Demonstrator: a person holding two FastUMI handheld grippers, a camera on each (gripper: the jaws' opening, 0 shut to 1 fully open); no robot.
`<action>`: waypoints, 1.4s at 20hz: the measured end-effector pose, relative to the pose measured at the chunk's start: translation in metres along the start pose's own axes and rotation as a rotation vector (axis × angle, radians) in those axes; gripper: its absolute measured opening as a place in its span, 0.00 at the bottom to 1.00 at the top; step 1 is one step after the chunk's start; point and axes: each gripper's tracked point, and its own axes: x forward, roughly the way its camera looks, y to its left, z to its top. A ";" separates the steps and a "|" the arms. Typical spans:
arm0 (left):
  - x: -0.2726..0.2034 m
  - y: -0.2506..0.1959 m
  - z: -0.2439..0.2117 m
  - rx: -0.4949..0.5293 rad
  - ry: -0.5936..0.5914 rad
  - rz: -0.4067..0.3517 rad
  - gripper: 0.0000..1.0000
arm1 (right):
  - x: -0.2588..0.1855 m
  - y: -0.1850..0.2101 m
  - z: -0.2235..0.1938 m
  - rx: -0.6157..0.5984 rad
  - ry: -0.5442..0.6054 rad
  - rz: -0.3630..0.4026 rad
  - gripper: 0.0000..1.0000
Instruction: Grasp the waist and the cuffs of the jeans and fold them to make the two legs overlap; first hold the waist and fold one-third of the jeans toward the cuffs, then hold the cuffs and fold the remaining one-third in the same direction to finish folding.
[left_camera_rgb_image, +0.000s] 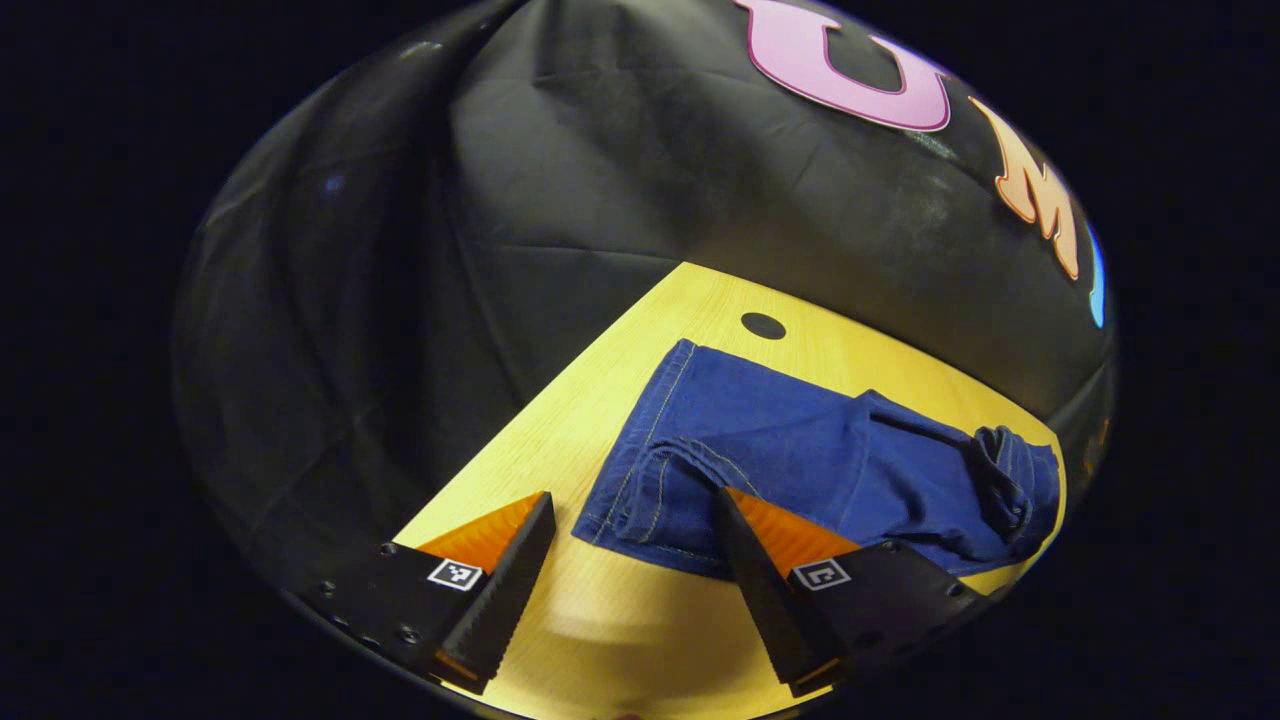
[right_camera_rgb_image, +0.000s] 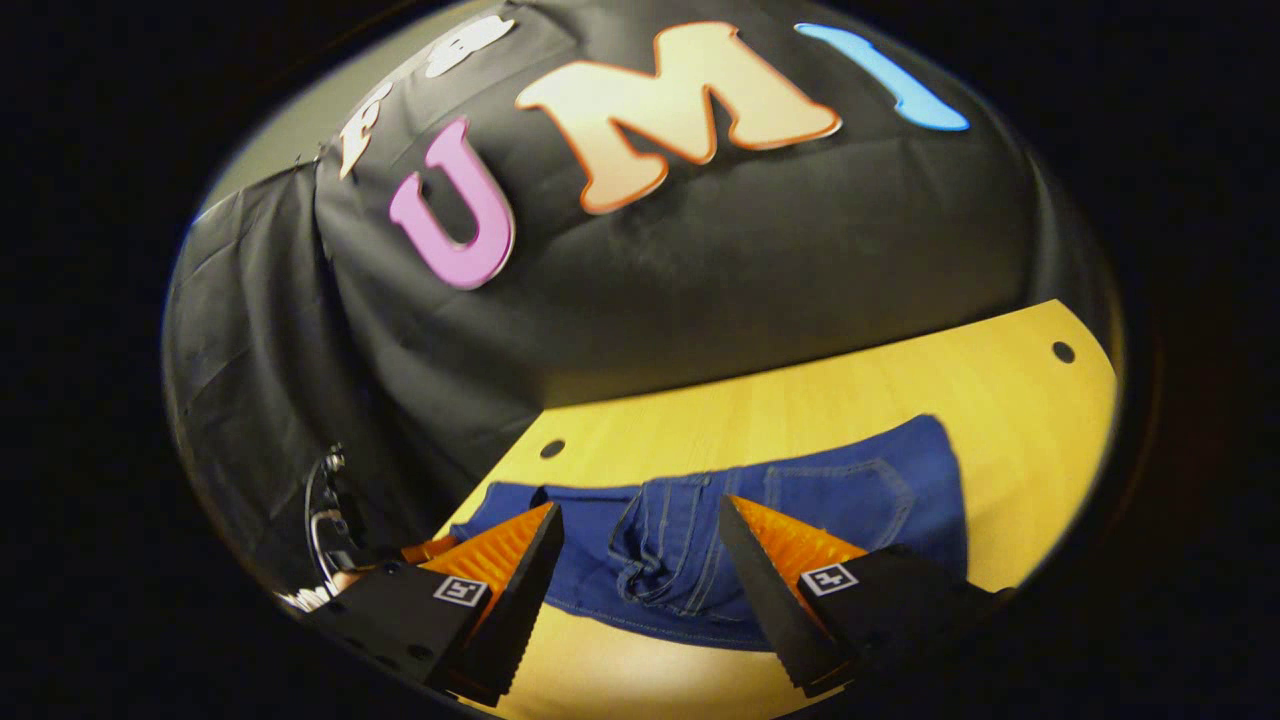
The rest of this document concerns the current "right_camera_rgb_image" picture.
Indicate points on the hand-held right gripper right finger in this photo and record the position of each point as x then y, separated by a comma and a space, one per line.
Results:
770, 600

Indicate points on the blue denim jeans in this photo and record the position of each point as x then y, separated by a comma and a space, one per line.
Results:
860, 500

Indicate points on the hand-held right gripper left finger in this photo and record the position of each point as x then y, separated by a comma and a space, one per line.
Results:
525, 590

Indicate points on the black backdrop cloth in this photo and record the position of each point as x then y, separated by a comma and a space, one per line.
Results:
700, 270

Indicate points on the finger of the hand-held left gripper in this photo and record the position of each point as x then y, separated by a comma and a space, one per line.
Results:
428, 550

